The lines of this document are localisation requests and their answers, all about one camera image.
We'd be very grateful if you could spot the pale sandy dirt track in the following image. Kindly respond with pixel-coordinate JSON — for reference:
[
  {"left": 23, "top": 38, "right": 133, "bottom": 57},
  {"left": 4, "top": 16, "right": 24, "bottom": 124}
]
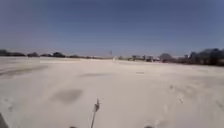
[{"left": 0, "top": 56, "right": 224, "bottom": 128}]

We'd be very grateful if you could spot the low dark row of trees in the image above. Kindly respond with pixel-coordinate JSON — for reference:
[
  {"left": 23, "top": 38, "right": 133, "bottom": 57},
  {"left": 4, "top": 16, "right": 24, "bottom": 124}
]
[{"left": 0, "top": 49, "right": 101, "bottom": 60}]

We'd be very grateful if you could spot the tall dark row of trees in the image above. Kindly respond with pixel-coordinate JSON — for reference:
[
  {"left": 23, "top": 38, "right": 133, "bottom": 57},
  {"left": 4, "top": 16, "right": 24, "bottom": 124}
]
[{"left": 116, "top": 48, "right": 224, "bottom": 67}]

